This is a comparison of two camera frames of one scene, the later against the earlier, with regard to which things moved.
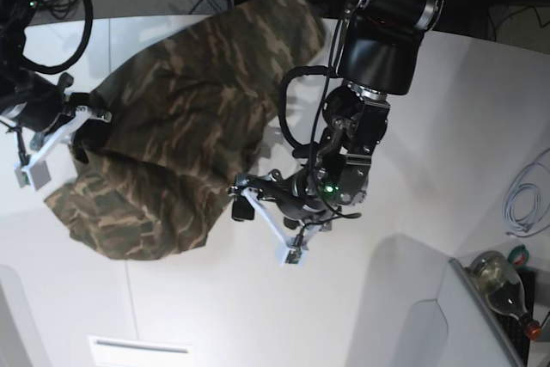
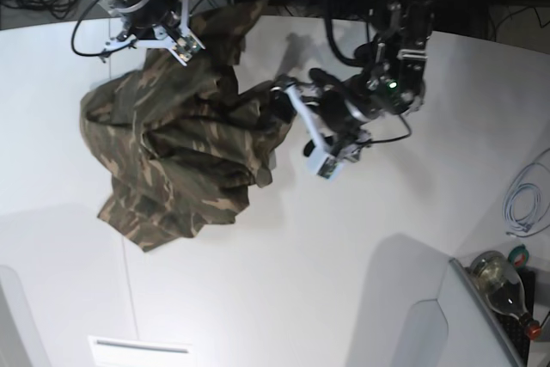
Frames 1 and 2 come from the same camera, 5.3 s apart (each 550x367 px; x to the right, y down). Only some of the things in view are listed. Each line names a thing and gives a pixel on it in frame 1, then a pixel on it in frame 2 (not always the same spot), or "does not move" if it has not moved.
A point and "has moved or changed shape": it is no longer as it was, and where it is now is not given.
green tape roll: x=519 y=256 does not move
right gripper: x=307 y=194 to x=345 y=110
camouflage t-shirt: x=184 y=122 has moved or changed shape
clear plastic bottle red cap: x=501 y=287 does not move
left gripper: x=39 y=103 to x=143 y=1
